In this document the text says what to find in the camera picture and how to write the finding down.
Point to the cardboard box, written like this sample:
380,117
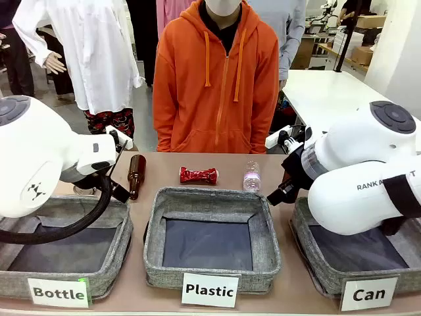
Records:
362,55
371,21

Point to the white table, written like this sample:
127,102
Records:
322,95

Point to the white sign Can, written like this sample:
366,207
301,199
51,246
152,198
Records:
369,294

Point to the white sign Plastic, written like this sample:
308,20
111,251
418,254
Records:
210,290

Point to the grey fabric basket Bottle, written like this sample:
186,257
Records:
110,279

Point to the grey fabric basket Can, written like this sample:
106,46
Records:
315,273

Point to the pink garment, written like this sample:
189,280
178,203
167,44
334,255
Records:
167,14

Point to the person in dark clothes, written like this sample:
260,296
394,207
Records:
16,59

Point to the brown glass bottle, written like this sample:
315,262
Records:
136,171

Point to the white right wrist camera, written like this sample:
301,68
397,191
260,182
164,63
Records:
273,138

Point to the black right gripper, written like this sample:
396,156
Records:
296,171

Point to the person in grey shirt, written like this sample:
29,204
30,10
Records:
291,26

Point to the grey fabric basket Plastic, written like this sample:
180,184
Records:
154,273

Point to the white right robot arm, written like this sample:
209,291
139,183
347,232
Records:
355,154

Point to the red floral trousers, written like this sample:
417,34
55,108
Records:
115,120

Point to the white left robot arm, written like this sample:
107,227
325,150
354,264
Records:
33,148

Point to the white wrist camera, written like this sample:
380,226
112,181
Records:
273,138
120,136

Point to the crushed red can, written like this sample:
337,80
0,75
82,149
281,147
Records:
197,175

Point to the mannequin hand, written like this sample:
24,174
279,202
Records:
55,63

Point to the person in orange hoodie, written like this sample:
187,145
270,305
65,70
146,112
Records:
197,98

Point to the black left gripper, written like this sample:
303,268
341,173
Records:
121,193

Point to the mannequin in white shirt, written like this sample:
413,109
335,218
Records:
98,49

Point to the black pole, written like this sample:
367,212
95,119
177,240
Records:
345,36

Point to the white sign Bottle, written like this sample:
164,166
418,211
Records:
59,293

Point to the small plastic bottle pink label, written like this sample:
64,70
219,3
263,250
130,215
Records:
252,181

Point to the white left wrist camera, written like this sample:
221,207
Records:
120,136

